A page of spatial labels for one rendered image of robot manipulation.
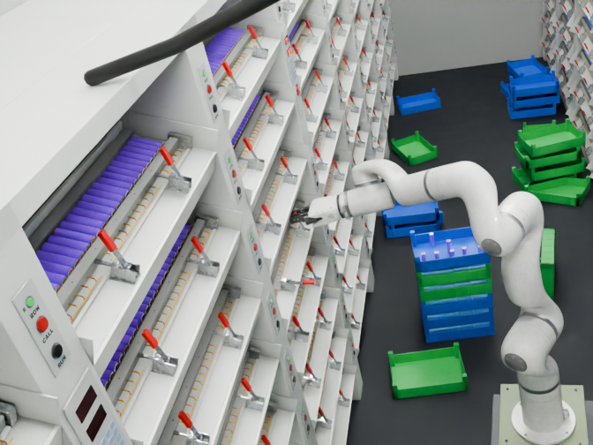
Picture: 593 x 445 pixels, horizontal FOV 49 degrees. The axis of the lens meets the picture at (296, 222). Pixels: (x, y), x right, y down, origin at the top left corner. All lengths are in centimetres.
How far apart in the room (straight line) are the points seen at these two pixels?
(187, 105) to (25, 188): 59
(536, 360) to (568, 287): 141
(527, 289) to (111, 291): 117
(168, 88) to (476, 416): 188
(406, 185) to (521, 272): 38
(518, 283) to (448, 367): 114
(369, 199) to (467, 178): 36
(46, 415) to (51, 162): 31
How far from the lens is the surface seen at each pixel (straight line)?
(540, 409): 216
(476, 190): 172
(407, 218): 365
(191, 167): 132
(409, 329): 312
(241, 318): 153
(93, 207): 117
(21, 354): 81
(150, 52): 103
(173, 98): 136
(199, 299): 129
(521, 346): 192
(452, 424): 273
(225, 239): 144
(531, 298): 188
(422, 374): 291
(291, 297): 188
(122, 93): 105
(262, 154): 176
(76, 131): 93
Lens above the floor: 211
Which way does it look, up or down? 32 degrees down
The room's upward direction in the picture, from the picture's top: 14 degrees counter-clockwise
